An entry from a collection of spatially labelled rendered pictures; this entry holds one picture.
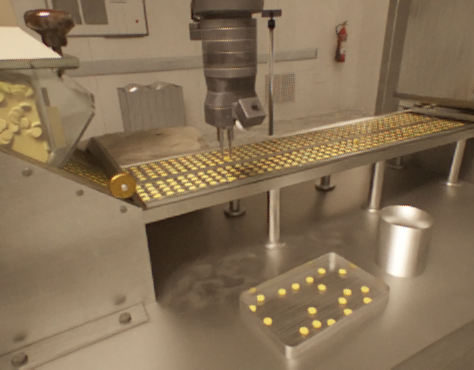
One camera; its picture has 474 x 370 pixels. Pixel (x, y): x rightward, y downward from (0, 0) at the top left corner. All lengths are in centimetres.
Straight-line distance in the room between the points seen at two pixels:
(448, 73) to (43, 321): 94
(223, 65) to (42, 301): 38
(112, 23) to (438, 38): 367
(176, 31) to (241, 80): 404
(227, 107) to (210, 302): 29
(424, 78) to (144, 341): 87
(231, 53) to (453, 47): 64
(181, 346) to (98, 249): 17
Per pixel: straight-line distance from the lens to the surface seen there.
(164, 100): 393
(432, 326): 59
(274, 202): 66
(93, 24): 430
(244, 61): 50
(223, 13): 50
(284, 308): 56
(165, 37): 449
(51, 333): 58
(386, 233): 64
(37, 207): 49
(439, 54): 103
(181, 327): 55
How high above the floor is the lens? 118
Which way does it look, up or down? 23 degrees down
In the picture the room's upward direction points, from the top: 2 degrees counter-clockwise
